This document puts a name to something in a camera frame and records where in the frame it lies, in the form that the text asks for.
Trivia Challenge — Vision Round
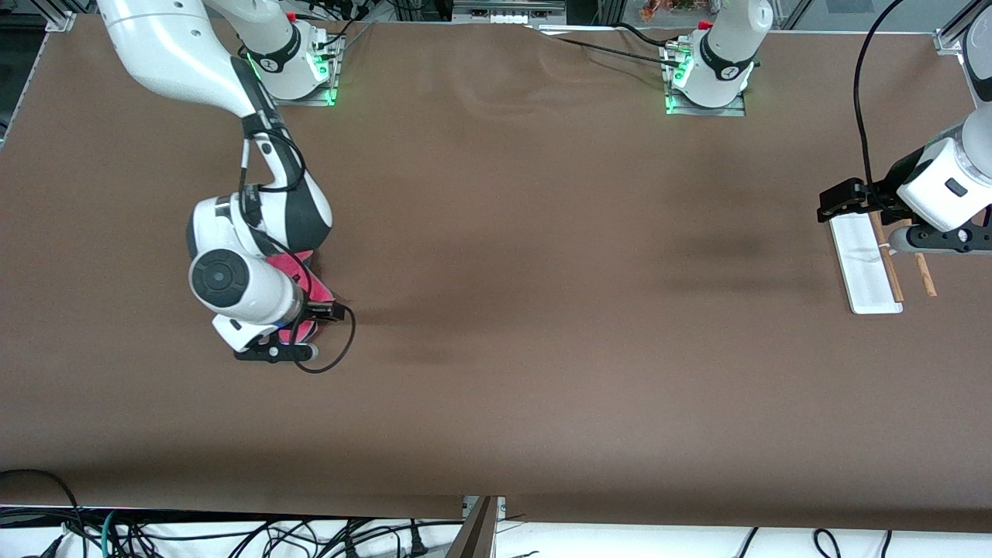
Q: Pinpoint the thick black looping cable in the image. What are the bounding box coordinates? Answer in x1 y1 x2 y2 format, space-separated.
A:
0 469 88 558

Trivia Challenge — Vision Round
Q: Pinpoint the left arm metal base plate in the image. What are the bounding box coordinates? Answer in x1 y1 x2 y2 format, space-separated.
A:
663 39 749 118

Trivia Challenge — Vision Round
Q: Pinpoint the white rack with wooden bars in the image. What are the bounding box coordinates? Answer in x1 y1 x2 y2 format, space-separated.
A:
828 211 939 315

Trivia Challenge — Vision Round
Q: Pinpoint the white power strip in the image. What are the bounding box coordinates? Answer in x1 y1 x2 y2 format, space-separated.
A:
452 0 568 26

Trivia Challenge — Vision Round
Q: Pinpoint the black cable with plug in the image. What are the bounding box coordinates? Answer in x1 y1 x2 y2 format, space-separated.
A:
401 519 432 558

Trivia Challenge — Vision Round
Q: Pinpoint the brown table cover sheet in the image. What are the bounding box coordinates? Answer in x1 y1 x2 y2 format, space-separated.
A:
0 14 992 536

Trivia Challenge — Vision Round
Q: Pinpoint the black cable to arm base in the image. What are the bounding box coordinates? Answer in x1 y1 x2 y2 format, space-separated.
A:
535 22 687 67

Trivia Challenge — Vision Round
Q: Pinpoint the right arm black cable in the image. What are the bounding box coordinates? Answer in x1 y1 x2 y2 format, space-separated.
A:
236 116 357 374

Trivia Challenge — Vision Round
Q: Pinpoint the small metal bracket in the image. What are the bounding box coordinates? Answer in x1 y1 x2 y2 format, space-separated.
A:
462 496 507 522

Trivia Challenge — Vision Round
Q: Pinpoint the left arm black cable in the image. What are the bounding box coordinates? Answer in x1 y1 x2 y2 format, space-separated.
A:
852 0 908 195

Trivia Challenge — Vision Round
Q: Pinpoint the wooden post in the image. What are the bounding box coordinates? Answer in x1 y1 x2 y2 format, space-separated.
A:
446 496 501 558

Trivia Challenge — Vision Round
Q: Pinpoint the pink towel with grey back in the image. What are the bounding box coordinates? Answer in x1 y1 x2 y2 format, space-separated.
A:
262 248 339 346

